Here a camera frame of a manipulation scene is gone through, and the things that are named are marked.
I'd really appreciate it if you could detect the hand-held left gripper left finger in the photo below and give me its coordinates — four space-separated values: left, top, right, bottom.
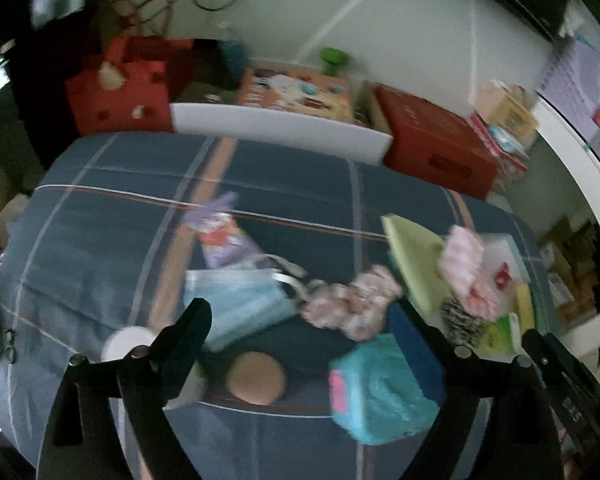
40 297 213 480

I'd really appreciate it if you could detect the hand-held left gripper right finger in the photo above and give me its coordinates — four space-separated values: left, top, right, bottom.
385 292 566 480

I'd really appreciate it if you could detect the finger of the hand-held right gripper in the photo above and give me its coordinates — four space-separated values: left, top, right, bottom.
547 333 600 402
522 329 569 397

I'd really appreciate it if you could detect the green and yellow sponge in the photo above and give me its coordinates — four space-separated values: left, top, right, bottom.
514 282 537 333

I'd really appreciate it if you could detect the teal tissue packet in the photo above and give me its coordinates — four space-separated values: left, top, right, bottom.
328 332 441 446

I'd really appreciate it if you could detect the light green cloth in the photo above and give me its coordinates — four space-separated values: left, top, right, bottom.
381 214 448 315

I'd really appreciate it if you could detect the pink fluffy cloth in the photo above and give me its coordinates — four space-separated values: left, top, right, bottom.
439 225 501 321

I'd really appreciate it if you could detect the mint green tray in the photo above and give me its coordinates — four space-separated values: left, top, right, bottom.
430 232 551 361

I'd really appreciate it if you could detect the light green packet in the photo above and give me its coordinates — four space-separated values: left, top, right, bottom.
480 312 523 361

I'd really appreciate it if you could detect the white cup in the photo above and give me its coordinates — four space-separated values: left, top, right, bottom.
100 326 156 364

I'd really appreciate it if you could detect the blue face mask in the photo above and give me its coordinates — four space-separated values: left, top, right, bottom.
182 255 308 353

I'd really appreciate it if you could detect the pink floral scrunchie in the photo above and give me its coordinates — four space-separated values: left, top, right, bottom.
300 265 403 342

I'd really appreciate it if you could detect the round cork coaster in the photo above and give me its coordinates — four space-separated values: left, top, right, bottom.
227 351 287 406

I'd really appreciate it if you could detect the brown cardboard box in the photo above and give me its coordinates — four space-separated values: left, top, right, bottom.
537 215 600 328

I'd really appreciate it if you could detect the purple printed packet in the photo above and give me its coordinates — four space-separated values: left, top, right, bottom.
182 191 263 270

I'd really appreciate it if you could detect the black carabiner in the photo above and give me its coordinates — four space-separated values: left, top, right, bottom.
0 329 18 363

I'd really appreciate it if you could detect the blue plaid bedsheet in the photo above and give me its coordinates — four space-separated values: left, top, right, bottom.
0 131 556 480

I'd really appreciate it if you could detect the pink patterned box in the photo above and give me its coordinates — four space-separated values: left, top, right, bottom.
467 110 531 196

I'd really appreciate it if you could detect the red box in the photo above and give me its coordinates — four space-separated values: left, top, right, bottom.
375 84 500 200

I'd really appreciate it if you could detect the white board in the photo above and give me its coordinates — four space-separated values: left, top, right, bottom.
170 102 393 166

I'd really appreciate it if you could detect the red tote bag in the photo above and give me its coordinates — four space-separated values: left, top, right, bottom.
64 0 196 136

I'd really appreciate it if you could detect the orange printed box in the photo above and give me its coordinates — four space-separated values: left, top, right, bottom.
234 62 356 123

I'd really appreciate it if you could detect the blue bottle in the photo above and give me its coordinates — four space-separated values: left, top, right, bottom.
216 22 251 73

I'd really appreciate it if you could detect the black cabinet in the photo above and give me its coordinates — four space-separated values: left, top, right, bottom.
0 20 106 171

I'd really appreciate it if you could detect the wall calendar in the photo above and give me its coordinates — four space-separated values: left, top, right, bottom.
537 35 600 181

